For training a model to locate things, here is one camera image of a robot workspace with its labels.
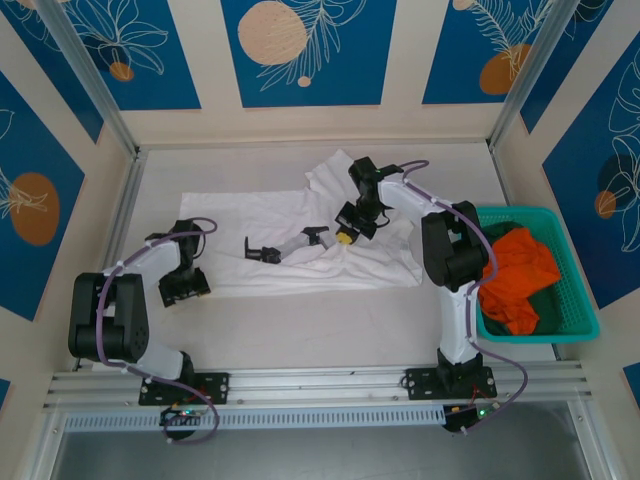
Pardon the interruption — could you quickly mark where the white t-shirt with black print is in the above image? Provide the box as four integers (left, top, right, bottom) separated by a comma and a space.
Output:
179, 147, 426, 301

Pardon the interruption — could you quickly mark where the small controller board with LED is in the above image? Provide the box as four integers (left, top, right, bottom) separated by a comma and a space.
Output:
159, 405, 207, 427
442, 402, 501, 434

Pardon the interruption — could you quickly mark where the orange t-shirt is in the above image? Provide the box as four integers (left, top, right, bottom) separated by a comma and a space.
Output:
477, 227, 561, 336

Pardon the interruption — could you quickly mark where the teal plastic basket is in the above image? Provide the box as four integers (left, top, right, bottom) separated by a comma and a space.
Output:
472, 205, 601, 346

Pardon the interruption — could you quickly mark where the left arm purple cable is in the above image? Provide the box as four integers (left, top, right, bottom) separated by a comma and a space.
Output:
95, 216, 221, 446

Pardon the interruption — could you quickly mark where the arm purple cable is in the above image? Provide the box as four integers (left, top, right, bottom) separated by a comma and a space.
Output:
95, 216, 221, 446
382, 158, 530, 436

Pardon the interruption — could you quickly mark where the aluminium side rail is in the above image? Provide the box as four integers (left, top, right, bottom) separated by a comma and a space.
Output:
488, 144, 509, 209
74, 148, 149, 372

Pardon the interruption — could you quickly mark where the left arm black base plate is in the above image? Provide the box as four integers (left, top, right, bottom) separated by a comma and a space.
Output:
138, 370, 231, 407

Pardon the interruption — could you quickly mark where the aluminium mounting rail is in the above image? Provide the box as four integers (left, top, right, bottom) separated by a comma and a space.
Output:
42, 362, 594, 411

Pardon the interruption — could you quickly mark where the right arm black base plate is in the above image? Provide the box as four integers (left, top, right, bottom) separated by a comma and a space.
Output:
405, 367, 499, 401

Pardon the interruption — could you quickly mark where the grey slotted cable duct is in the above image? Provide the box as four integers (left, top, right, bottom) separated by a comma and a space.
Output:
62, 405, 446, 434

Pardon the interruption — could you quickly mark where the aluminium frame post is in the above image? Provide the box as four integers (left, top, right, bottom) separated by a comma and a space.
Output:
487, 0, 586, 154
33, 0, 141, 160

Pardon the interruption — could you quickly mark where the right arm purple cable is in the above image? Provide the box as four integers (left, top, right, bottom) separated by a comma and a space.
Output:
382, 158, 530, 436

